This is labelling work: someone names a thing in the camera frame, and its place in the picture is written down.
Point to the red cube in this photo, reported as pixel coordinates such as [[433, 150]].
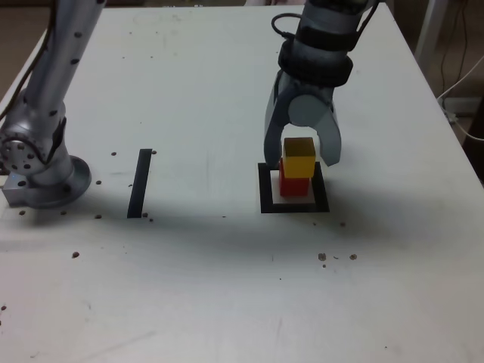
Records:
[[295, 187]]

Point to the black tape square outline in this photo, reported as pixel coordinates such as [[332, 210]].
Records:
[[265, 196]]

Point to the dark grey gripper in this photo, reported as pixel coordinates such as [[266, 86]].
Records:
[[308, 89]]

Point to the yellow cube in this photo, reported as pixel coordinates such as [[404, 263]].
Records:
[[298, 164]]

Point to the beige power strip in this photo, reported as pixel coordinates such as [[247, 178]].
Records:
[[465, 106]]

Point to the black tape strip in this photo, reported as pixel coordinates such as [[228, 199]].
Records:
[[139, 185]]

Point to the white frame leg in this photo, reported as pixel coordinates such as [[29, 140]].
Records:
[[429, 26]]

